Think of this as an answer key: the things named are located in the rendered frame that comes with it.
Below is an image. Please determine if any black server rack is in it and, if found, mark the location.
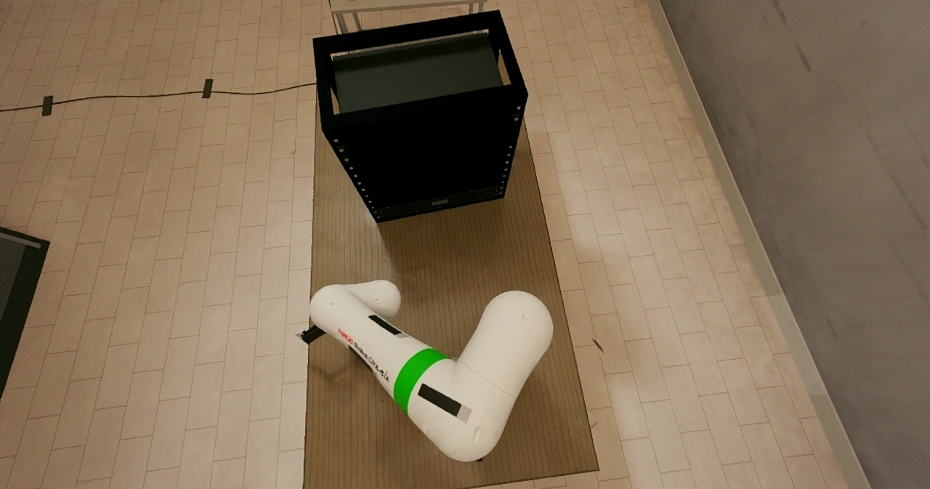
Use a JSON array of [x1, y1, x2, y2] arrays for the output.
[[313, 10, 528, 223]]

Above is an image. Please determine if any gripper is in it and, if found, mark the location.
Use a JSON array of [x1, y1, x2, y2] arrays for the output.
[[294, 325, 326, 344]]

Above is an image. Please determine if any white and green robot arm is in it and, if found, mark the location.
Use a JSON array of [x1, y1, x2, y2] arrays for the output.
[[310, 280, 553, 461]]

